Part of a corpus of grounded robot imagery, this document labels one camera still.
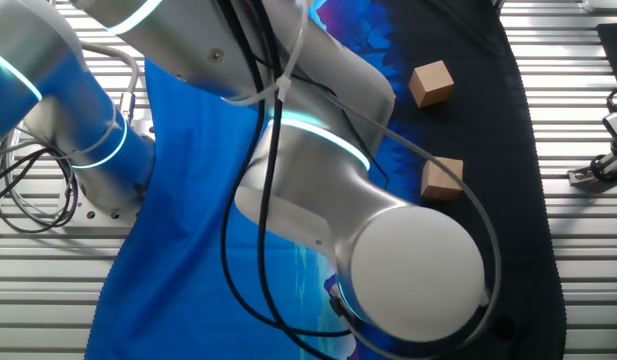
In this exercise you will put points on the blue black landscape cloth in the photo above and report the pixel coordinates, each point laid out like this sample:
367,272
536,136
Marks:
178,250

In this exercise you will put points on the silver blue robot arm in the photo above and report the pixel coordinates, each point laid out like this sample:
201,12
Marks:
418,270

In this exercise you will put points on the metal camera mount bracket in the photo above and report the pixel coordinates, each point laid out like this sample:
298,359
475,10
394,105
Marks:
595,172

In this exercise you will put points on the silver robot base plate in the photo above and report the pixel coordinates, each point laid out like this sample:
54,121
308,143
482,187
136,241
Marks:
108,222

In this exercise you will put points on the black flat slab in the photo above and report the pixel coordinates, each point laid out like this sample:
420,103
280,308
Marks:
615,55

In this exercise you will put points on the plain wooden cube block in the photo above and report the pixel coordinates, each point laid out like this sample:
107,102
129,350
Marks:
431,83
440,182

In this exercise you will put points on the silver ribbed depth camera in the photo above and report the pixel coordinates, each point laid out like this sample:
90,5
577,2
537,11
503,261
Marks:
605,4

